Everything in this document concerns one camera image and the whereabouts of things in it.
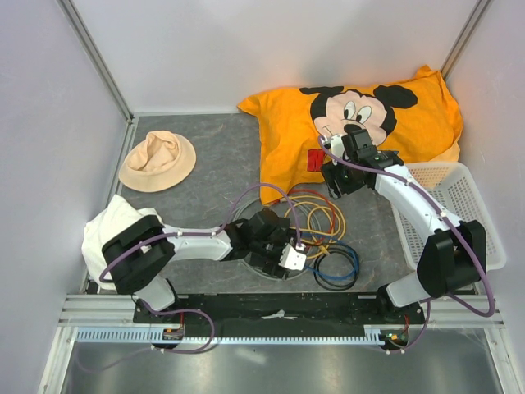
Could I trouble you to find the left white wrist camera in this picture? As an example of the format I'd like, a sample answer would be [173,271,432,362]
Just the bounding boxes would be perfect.
[278,244,307,271]

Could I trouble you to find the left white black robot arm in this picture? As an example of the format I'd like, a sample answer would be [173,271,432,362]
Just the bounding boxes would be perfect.
[99,208,307,323]

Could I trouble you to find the white crumpled cloth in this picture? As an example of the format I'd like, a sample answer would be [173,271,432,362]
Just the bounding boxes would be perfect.
[81,195,163,291]

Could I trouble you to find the black network cable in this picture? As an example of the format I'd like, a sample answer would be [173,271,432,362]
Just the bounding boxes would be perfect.
[313,245,361,291]

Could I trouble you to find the grey network cable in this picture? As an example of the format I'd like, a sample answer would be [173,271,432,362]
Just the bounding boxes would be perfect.
[229,199,325,281]

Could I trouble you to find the red network cable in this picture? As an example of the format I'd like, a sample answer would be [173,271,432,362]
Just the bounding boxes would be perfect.
[272,188,336,237]

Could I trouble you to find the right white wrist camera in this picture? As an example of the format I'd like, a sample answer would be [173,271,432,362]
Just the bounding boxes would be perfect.
[323,134,345,159]

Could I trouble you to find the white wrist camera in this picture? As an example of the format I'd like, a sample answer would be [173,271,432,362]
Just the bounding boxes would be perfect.
[323,134,345,159]
[278,244,307,271]

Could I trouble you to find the peach bucket hat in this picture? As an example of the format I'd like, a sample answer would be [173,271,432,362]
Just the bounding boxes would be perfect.
[118,131,197,193]

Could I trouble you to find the orange Mickey Mouse pillow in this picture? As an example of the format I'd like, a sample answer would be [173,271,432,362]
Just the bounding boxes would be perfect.
[237,64,464,206]

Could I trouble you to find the white plastic basket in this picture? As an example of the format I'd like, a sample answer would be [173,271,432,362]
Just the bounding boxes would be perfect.
[392,162,507,271]

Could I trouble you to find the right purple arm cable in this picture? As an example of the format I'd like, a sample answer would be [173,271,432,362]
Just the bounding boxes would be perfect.
[317,134,496,356]

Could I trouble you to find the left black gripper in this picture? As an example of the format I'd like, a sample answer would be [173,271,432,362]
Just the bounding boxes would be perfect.
[251,227,301,279]

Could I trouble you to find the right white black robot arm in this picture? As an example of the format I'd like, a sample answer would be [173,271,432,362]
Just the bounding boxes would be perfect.
[317,129,495,323]

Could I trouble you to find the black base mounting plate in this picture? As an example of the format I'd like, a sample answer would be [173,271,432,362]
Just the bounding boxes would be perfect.
[133,291,426,338]

